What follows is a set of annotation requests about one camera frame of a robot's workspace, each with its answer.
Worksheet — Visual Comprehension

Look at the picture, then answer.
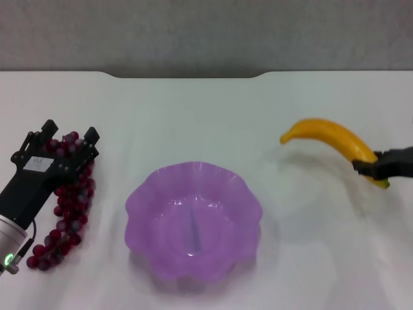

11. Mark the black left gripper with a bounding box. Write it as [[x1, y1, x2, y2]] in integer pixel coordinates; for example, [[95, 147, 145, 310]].
[[0, 119, 101, 230]]

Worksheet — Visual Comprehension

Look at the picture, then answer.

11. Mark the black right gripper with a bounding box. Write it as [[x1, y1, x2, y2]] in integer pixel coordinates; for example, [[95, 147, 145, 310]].
[[351, 147, 413, 180]]

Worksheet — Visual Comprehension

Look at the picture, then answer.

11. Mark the yellow banana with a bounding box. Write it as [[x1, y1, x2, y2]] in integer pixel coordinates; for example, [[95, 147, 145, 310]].
[[279, 118, 390, 190]]

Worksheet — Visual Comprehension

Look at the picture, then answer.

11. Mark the dark red grape bunch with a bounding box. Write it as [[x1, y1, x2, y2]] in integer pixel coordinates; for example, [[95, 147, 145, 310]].
[[26, 130, 97, 271]]

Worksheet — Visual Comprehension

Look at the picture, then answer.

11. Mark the purple translucent scalloped bowl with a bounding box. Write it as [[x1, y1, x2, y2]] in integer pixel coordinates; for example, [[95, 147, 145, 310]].
[[124, 160, 264, 285]]

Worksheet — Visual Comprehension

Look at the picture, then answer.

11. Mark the gray fabric partition panel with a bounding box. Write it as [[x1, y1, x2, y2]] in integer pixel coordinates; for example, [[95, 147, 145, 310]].
[[0, 0, 413, 79]]

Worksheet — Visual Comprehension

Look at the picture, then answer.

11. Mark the black wrist cable silver plug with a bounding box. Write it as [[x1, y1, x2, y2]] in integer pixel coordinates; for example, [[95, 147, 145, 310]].
[[5, 218, 37, 274]]

